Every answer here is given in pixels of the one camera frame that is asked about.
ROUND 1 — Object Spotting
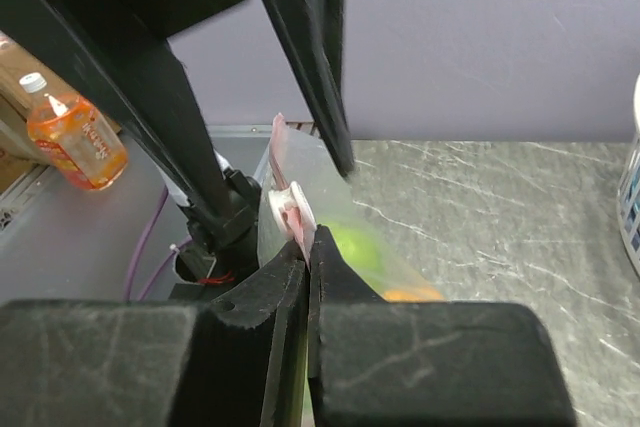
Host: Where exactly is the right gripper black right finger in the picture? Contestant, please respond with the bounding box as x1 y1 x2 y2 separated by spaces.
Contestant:
308 226 575 426

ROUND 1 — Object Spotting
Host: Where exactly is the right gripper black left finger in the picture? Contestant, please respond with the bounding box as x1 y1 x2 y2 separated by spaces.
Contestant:
1 243 306 426

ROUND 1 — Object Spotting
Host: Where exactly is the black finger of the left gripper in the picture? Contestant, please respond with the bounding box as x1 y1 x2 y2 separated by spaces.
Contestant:
261 0 355 178
1 0 255 250

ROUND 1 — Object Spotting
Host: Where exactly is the green fake apple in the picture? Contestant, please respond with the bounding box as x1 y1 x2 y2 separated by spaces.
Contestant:
325 222 385 291

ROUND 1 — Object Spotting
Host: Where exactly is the clear zip top bag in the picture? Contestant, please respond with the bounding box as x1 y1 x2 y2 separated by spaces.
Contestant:
257 114 436 297

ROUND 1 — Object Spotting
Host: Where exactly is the orange fake fruit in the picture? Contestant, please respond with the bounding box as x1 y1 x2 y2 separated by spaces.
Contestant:
382 288 444 302

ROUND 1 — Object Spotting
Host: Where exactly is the orange drink bottle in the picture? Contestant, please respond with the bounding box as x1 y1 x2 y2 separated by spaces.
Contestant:
19 72 128 191

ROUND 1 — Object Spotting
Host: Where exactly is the white slatted round basket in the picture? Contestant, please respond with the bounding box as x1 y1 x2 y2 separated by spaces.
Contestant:
617 77 640 274

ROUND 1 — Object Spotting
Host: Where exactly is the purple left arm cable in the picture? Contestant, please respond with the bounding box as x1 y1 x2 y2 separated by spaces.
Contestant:
122 181 176 301

